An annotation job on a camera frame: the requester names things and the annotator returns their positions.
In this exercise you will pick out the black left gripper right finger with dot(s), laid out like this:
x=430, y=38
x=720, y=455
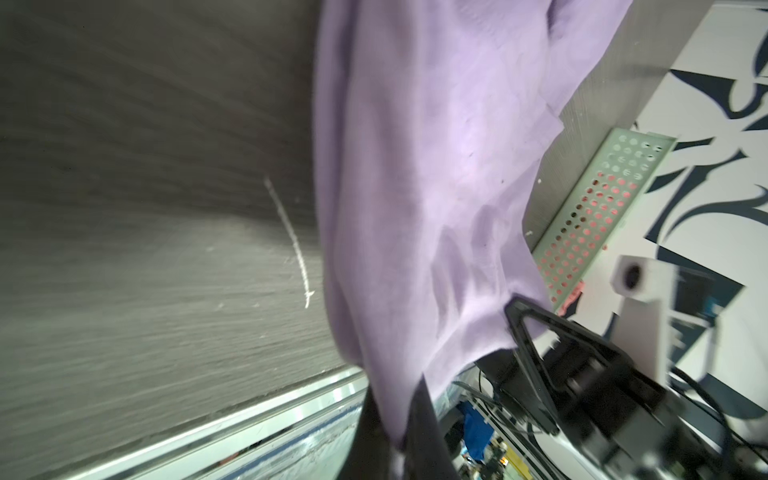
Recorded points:
x=426, y=453

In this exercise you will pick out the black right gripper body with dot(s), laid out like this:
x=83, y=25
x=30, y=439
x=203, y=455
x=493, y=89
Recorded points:
x=618, y=420

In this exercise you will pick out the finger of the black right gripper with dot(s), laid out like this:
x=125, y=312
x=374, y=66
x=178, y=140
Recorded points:
x=540, y=360

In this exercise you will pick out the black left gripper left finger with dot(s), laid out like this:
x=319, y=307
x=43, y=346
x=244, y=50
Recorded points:
x=370, y=454

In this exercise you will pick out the purple t shirt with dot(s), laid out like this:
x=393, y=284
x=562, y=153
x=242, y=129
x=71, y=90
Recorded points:
x=430, y=120

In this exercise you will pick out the mint green plastic basket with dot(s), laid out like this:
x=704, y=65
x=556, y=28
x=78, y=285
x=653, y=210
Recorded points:
x=620, y=170

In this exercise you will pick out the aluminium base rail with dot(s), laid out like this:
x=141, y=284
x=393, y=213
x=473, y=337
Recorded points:
x=189, y=453

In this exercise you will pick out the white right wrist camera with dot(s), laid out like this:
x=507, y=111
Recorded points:
x=648, y=289

